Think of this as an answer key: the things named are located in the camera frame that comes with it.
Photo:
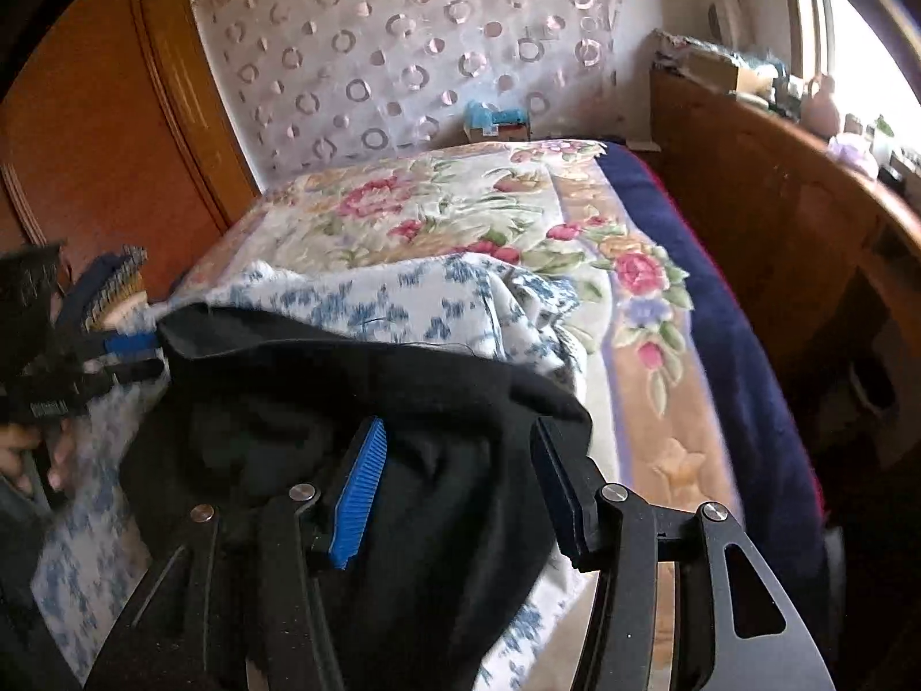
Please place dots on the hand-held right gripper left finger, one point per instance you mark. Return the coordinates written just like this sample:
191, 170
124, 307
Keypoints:
356, 497

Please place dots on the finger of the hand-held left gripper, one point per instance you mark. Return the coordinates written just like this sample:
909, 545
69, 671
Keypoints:
122, 342
129, 373

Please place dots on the black t-shirt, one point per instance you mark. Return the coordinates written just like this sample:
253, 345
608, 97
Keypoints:
446, 446

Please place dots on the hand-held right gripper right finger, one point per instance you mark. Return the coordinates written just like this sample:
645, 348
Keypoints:
558, 489

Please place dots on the wooden cabinet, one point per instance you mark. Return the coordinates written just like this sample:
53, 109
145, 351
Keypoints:
755, 194

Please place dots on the circle print wall curtain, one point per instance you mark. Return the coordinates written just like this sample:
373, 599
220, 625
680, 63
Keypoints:
432, 50

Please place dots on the pink jug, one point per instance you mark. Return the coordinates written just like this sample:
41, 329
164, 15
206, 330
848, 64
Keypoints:
820, 104

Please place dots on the cream folded garment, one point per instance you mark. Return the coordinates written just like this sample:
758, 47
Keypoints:
119, 315

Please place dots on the window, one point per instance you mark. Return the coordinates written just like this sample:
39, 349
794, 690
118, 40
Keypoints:
863, 50

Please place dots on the pink floral bedspread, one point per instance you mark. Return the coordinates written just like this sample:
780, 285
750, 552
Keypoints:
432, 201

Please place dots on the navy folded garment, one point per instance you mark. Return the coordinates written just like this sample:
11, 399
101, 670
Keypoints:
97, 273

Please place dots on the blue box at bed head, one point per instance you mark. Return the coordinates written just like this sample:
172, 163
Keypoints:
493, 115

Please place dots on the navy blanket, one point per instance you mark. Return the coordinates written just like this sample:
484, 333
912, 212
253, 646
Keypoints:
719, 302

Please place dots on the small cardboard box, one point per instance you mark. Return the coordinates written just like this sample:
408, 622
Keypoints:
504, 134

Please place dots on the person's left hand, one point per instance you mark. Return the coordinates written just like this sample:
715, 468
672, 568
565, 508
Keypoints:
18, 457

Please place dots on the white plastic bag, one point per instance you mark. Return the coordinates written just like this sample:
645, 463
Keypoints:
853, 152

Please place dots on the brown cardboard box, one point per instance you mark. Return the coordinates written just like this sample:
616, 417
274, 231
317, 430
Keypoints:
712, 70

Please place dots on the wooden slatted wardrobe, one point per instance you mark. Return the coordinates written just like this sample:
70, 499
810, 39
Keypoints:
108, 144

